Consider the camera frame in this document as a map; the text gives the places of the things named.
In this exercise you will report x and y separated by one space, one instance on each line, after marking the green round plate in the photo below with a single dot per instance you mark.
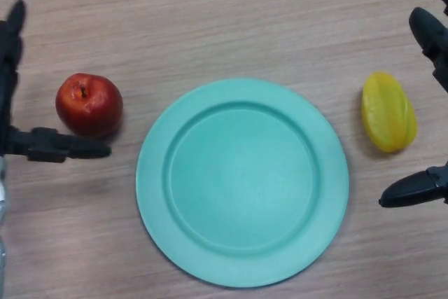
242 183

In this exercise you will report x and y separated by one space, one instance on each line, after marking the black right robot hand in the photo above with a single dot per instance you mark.
430 36

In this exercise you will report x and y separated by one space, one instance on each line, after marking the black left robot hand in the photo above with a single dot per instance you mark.
45 145

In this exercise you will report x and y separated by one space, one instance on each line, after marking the yellow starfruit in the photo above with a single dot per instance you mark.
388 111

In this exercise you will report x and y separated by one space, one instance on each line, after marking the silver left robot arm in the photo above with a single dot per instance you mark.
2 215

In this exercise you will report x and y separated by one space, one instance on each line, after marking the red apple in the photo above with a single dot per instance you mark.
90 104

